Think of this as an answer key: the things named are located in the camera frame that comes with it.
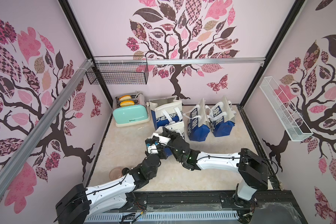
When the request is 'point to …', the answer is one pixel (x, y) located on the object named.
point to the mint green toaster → (129, 116)
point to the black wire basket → (113, 70)
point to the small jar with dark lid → (115, 173)
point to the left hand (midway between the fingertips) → (160, 144)
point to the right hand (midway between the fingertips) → (165, 127)
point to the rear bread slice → (124, 97)
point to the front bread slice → (127, 103)
